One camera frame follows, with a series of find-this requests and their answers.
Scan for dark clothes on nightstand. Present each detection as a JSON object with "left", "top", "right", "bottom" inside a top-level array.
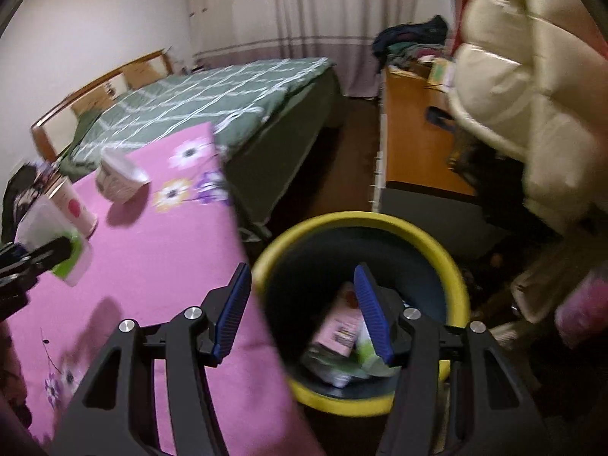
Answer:
[{"left": 1, "top": 161, "right": 58, "bottom": 245}]

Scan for wooden headboard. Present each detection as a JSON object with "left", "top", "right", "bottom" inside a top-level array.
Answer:
[{"left": 30, "top": 49, "right": 173, "bottom": 162}]

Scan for clear plastic cup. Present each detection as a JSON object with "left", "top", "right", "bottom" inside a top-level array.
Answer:
[{"left": 16, "top": 196, "right": 93, "bottom": 287}]

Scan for pile of clothes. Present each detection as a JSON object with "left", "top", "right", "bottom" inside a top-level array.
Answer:
[{"left": 372, "top": 14, "right": 448, "bottom": 70}]

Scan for wooden dresser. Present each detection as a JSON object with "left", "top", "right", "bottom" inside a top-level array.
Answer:
[{"left": 370, "top": 63, "right": 481, "bottom": 248}]

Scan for white and mauve curtain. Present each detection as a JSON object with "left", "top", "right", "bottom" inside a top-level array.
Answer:
[{"left": 190, "top": 0, "right": 454, "bottom": 97}]

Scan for green white bottle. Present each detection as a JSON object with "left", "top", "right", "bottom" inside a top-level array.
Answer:
[{"left": 355, "top": 320, "right": 399, "bottom": 378}]

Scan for green checked bed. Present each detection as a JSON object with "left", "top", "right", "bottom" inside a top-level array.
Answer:
[{"left": 59, "top": 58, "right": 344, "bottom": 225}]

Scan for pink dotted paper cup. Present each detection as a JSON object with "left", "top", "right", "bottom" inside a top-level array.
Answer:
[{"left": 45, "top": 176, "right": 98, "bottom": 238}]

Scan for cream puffer jacket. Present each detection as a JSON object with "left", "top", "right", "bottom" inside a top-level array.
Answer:
[{"left": 448, "top": 0, "right": 607, "bottom": 232}]

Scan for pink floral table cloth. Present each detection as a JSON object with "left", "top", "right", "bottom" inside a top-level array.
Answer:
[{"left": 8, "top": 123, "right": 320, "bottom": 455}]

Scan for white ribbed paper cup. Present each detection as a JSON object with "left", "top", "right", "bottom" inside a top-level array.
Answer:
[{"left": 95, "top": 147, "right": 150, "bottom": 204}]

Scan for beige hanging garment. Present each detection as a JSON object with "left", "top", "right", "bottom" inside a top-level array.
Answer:
[{"left": 510, "top": 231, "right": 607, "bottom": 324}]

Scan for yellow rimmed trash bin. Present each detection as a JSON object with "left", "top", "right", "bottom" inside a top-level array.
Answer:
[{"left": 253, "top": 211, "right": 470, "bottom": 418}]

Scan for pink floral fabric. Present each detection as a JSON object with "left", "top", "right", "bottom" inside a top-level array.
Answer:
[{"left": 554, "top": 263, "right": 607, "bottom": 348}]

